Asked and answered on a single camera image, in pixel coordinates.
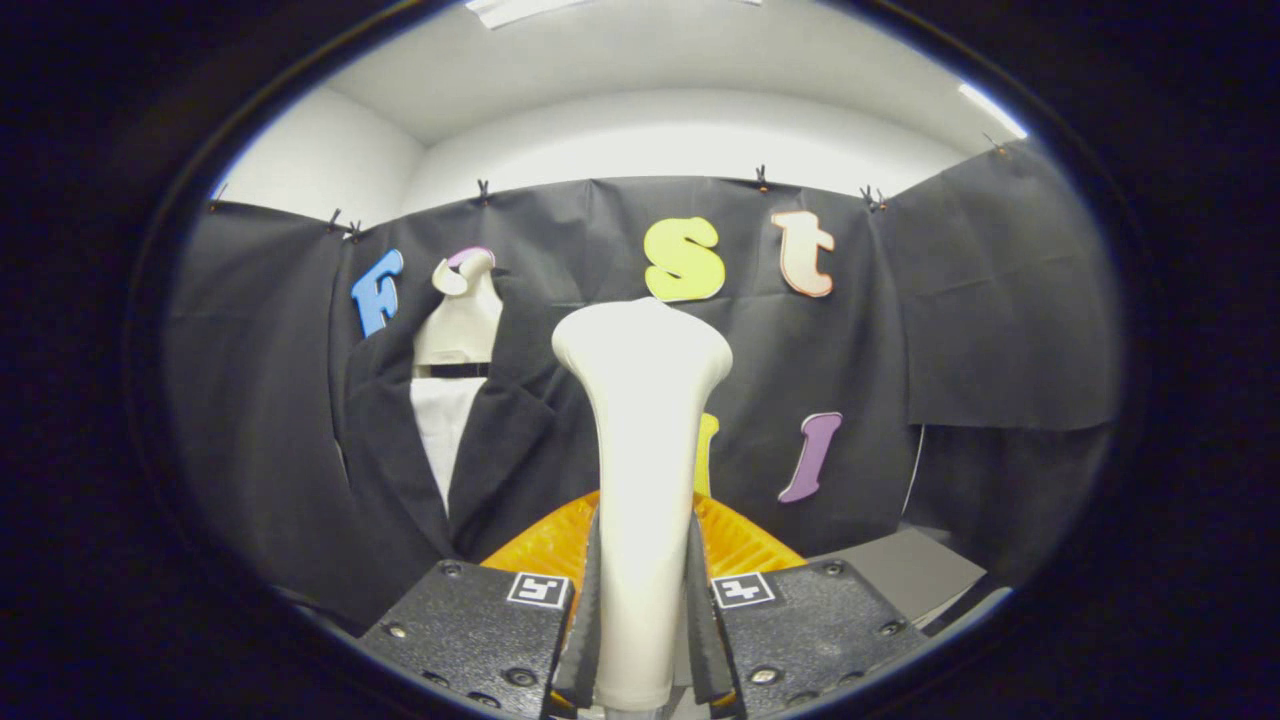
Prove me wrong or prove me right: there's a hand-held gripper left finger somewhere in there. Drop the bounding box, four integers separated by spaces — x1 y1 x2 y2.
355 490 604 719

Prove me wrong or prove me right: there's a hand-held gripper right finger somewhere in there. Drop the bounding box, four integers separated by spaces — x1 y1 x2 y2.
685 490 931 719

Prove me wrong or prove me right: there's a white garment steamer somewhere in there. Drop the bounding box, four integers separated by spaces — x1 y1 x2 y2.
552 297 734 713

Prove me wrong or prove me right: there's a black blazer jacket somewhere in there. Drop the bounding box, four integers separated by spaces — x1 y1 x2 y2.
330 270 601 636

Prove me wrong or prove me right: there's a grey cabinet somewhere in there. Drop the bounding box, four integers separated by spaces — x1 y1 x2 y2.
808 528 989 631

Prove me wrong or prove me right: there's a thin white strip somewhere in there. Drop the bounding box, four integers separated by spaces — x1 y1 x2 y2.
900 425 926 516

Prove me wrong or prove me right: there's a white mannequin with stand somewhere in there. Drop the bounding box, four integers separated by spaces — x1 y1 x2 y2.
413 247 504 379

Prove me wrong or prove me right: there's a black backdrop cloth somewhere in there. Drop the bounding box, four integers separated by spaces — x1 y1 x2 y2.
165 140 1121 601

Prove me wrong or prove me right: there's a row of black cloth clips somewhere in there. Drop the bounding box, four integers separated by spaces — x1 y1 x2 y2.
207 132 1009 243

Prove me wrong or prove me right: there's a large ceiling light panel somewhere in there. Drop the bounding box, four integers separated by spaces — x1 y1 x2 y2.
465 0 761 29

